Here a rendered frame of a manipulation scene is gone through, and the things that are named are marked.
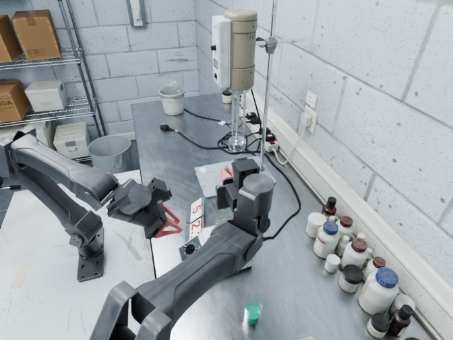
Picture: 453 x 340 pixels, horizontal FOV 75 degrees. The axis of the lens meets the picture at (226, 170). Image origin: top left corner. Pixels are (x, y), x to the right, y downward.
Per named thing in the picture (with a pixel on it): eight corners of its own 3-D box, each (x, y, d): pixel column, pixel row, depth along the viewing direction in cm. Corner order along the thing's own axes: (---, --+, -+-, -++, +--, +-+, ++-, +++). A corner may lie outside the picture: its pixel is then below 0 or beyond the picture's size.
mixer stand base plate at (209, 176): (205, 199, 113) (205, 197, 112) (193, 168, 128) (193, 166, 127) (277, 183, 120) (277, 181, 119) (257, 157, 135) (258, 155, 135)
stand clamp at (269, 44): (234, 58, 93) (235, 40, 90) (224, 48, 102) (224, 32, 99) (305, 51, 99) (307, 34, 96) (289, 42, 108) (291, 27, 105)
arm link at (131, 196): (160, 190, 73) (123, 154, 69) (140, 214, 66) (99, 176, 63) (135, 206, 80) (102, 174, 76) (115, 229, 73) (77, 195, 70)
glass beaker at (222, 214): (239, 229, 90) (240, 209, 85) (233, 245, 85) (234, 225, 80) (218, 224, 91) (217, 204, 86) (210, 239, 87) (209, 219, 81)
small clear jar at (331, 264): (336, 263, 90) (339, 254, 87) (338, 274, 87) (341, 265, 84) (323, 262, 90) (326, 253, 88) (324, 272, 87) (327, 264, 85)
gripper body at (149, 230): (159, 198, 83) (135, 189, 79) (165, 224, 76) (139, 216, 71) (147, 214, 85) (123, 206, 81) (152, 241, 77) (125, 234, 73)
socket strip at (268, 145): (267, 152, 138) (268, 144, 135) (238, 115, 168) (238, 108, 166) (278, 150, 139) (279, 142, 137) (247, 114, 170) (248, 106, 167)
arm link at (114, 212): (144, 197, 76) (118, 188, 72) (141, 218, 73) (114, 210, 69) (131, 206, 80) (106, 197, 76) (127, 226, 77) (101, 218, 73)
